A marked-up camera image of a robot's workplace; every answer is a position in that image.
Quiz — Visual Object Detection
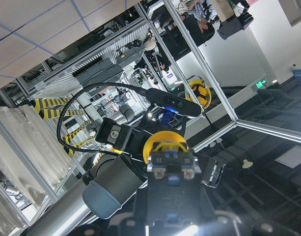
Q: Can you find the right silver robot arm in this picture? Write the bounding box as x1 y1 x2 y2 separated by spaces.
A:
25 118 224 236

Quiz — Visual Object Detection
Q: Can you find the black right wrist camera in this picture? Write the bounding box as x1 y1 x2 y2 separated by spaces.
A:
145 88 202 118

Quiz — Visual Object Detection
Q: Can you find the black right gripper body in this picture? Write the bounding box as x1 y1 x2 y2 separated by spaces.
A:
96 118 186 162

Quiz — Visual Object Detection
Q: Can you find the yellow push button switch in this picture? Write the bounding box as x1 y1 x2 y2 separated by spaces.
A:
142 131 202 187

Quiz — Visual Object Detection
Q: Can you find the yellow hard hat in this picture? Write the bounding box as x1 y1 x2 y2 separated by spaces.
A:
189 79 212 110

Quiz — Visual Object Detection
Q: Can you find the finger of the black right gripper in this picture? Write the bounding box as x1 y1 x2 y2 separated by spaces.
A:
201 159 225 188

